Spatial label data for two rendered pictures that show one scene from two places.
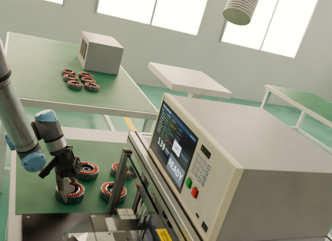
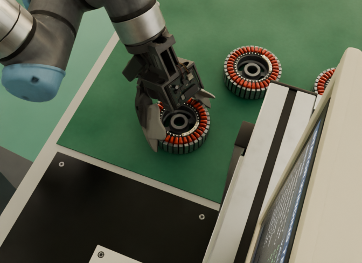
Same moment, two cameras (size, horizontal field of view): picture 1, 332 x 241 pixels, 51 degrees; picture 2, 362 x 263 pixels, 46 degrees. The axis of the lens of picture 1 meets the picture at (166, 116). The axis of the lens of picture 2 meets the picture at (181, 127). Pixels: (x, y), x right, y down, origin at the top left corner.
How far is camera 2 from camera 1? 0.95 m
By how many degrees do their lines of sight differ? 53
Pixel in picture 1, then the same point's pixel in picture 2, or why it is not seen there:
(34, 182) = not seen: hidden behind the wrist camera
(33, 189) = (123, 92)
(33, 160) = (16, 84)
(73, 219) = (139, 202)
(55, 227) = (90, 212)
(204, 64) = not seen: outside the picture
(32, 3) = not seen: outside the picture
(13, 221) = (44, 158)
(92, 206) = (209, 174)
